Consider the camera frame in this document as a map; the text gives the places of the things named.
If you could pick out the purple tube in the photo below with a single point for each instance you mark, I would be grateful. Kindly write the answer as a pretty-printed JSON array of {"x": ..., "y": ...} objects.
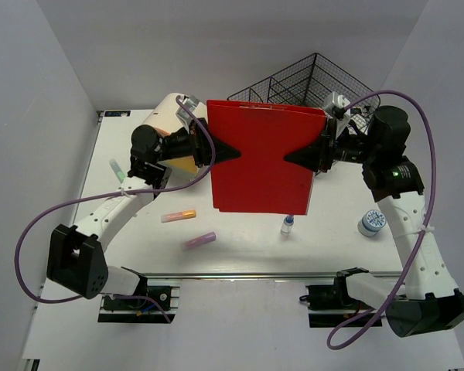
[{"x": 199, "y": 241}]

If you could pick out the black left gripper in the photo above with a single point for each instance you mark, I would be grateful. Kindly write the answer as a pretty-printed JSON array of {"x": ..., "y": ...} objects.
[{"x": 199, "y": 144}]

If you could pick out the cream semicircular drawer box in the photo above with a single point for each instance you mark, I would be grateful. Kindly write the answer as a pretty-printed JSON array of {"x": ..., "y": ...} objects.
[{"x": 163, "y": 118}]

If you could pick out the aluminium front rail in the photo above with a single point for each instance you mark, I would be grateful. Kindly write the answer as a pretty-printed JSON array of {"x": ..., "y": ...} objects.
[{"x": 299, "y": 276}]

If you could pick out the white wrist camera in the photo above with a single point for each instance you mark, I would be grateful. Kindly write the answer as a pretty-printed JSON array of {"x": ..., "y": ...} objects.
[
  {"x": 336, "y": 106},
  {"x": 186, "y": 105}
]

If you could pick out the green capped tube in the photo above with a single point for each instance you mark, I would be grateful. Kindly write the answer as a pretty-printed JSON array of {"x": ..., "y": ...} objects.
[{"x": 117, "y": 170}]

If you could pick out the blue white round jar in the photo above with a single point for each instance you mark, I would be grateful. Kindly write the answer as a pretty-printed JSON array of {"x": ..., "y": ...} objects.
[{"x": 371, "y": 223}]

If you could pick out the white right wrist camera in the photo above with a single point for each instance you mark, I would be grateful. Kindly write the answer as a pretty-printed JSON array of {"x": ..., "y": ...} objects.
[{"x": 336, "y": 106}]

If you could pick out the black label sticker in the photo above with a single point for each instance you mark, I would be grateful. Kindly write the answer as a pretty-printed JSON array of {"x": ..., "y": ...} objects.
[{"x": 117, "y": 113}]

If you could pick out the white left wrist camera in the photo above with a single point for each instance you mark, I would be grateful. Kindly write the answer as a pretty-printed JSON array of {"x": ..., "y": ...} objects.
[{"x": 186, "y": 105}]

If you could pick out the orange capped pink tube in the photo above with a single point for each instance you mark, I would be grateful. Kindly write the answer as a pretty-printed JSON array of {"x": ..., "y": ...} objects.
[{"x": 182, "y": 215}]

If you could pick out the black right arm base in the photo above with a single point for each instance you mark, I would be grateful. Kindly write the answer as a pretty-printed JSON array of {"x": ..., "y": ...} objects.
[{"x": 329, "y": 304}]

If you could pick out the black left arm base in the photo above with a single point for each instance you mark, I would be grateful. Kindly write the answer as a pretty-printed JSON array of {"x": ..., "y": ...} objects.
[{"x": 131, "y": 297}]

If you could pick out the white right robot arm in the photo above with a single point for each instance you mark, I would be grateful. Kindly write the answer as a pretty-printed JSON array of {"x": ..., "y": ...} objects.
[{"x": 427, "y": 299}]

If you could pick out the red file folder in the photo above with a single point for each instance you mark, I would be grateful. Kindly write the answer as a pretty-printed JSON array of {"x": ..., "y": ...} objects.
[{"x": 260, "y": 180}]

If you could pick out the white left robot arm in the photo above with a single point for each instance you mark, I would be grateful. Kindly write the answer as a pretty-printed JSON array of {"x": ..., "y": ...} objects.
[{"x": 76, "y": 258}]

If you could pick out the yellow bottom drawer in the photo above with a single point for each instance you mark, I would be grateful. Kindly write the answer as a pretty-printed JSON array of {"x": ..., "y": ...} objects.
[{"x": 183, "y": 167}]

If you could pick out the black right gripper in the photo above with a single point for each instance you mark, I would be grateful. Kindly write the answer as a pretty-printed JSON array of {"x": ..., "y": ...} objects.
[{"x": 319, "y": 154}]

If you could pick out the black wire mesh organizer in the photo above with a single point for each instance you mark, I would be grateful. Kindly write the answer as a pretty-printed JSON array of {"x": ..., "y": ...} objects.
[{"x": 306, "y": 82}]

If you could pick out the small blue capped bottle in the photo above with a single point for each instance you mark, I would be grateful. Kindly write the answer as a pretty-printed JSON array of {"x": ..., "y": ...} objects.
[{"x": 287, "y": 225}]

